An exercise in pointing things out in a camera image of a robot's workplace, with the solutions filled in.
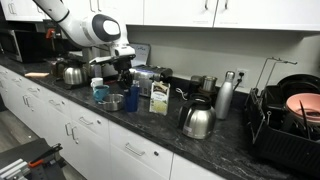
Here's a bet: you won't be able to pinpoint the black plug with cable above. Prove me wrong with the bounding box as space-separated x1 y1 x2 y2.
232 71 246 92

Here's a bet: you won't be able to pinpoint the white upper cabinets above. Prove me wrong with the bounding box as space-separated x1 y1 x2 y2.
0 0 320 32

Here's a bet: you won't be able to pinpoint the black pan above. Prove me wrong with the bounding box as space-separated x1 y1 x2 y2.
276 73 320 98

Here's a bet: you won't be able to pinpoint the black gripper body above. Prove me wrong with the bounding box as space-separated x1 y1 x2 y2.
112 58 134 81

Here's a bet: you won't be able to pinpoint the white lower cabinet run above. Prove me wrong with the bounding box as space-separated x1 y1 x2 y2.
0 64 228 180

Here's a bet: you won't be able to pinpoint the steel water bottle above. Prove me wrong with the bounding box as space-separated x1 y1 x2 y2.
214 70 237 121

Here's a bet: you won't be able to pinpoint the light blue steel-lined mug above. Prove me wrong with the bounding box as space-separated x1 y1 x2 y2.
92 84 111 103

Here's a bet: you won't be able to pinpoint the small steel coffee pot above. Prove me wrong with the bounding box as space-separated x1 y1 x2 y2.
62 59 89 86

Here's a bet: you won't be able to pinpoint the black dish rack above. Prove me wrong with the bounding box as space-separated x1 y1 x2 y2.
242 56 320 178

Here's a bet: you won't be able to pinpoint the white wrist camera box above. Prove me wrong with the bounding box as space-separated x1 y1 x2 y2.
87 55 116 67

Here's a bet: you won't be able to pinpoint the silver door handle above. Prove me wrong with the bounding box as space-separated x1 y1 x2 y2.
21 94 35 112
64 121 80 145

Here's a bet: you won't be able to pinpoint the stainless steel bowl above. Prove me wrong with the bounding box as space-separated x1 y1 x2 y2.
99 93 126 112

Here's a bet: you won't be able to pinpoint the black utensil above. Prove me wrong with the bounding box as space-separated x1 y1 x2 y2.
298 99 313 140

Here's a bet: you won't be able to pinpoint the aluminium extrusion rail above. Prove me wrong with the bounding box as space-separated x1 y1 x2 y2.
0 157 32 180

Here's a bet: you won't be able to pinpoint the black cylindrical grinder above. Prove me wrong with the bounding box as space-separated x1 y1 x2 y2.
189 74 204 97

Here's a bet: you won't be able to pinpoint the white lid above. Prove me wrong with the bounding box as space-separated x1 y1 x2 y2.
90 76 105 89

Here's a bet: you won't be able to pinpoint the black microwave oven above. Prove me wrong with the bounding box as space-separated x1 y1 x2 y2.
0 27 44 64

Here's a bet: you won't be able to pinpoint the silver drawer handle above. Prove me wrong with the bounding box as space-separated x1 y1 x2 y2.
124 142 147 157
48 98 62 107
78 116 95 127

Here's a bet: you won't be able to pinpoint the black workbench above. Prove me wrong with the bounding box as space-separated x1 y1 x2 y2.
0 137 68 180

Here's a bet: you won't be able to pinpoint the steel cup on brown base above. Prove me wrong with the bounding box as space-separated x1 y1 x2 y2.
198 75 219 98

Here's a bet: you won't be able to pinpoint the stainless steel toaster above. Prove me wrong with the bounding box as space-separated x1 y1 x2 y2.
128 63 174 99

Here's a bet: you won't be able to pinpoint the glass coffee pot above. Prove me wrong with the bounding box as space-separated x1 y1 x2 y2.
49 57 66 80

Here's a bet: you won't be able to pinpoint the white cable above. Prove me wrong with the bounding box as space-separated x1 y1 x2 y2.
175 86 190 101

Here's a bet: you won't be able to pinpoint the dark blue plastic cup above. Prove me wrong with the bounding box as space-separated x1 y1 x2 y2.
123 82 141 113

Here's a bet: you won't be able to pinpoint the white wall outlet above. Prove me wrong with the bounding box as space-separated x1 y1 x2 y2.
235 67 250 89

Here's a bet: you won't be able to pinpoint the orange handled black clamp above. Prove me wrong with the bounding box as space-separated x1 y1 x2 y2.
27 142 65 170

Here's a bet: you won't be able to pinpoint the large steel thermal carafe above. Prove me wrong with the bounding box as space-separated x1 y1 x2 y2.
177 92 218 141

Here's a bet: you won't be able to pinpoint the pink bowl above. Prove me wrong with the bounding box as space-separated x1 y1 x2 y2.
285 92 320 125

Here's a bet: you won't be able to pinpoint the tea box carton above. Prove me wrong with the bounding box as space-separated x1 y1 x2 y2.
148 79 171 117

